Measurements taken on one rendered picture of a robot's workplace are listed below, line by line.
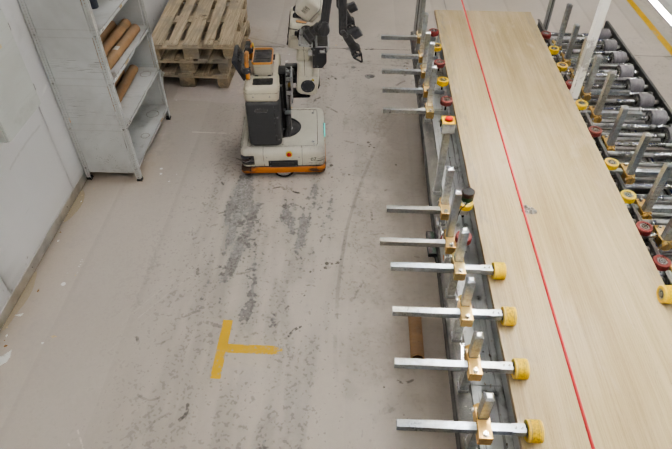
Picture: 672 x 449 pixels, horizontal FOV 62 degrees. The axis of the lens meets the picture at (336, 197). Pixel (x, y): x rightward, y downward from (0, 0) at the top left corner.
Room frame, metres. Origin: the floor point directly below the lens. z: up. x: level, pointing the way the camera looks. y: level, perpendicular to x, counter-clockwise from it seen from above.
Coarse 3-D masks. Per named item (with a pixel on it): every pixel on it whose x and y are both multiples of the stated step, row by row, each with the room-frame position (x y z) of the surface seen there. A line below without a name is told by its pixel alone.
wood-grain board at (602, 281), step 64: (448, 64) 3.64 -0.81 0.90; (512, 64) 3.64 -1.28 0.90; (512, 128) 2.85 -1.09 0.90; (576, 128) 2.85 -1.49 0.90; (512, 192) 2.25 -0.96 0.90; (576, 192) 2.26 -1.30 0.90; (512, 256) 1.79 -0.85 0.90; (576, 256) 1.80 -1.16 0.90; (640, 256) 1.80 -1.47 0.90; (576, 320) 1.43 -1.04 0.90; (640, 320) 1.43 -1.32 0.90; (512, 384) 1.13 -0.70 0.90; (576, 384) 1.13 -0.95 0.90; (640, 384) 1.13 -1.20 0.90; (576, 448) 0.88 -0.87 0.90; (640, 448) 0.88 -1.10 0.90
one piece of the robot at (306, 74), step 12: (300, 24) 3.60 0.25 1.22; (312, 24) 3.61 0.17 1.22; (288, 36) 3.67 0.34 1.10; (300, 48) 3.65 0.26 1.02; (300, 60) 3.66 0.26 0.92; (312, 60) 3.71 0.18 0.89; (300, 72) 3.62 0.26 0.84; (312, 72) 3.63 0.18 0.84; (300, 84) 3.62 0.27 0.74; (312, 84) 3.62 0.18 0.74
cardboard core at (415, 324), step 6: (408, 318) 2.04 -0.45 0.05; (414, 318) 2.02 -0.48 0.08; (420, 318) 2.03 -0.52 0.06; (414, 324) 1.97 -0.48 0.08; (420, 324) 1.98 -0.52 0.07; (414, 330) 1.93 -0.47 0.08; (420, 330) 1.94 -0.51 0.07; (414, 336) 1.89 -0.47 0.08; (420, 336) 1.89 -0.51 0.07; (414, 342) 1.85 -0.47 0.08; (420, 342) 1.85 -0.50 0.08; (414, 348) 1.81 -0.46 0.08; (420, 348) 1.81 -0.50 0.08; (414, 354) 1.77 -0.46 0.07; (420, 354) 1.77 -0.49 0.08
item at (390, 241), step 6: (384, 240) 1.93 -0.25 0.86; (390, 240) 1.93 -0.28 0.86; (396, 240) 1.93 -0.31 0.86; (402, 240) 1.93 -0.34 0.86; (408, 240) 1.93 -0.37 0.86; (414, 240) 1.93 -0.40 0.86; (420, 240) 1.93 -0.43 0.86; (426, 240) 1.93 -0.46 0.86; (432, 240) 1.93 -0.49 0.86; (438, 240) 1.93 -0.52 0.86; (444, 240) 1.93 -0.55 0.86; (420, 246) 1.92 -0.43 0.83; (426, 246) 1.92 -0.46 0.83; (432, 246) 1.92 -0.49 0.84; (438, 246) 1.91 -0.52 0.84; (444, 246) 1.91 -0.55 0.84
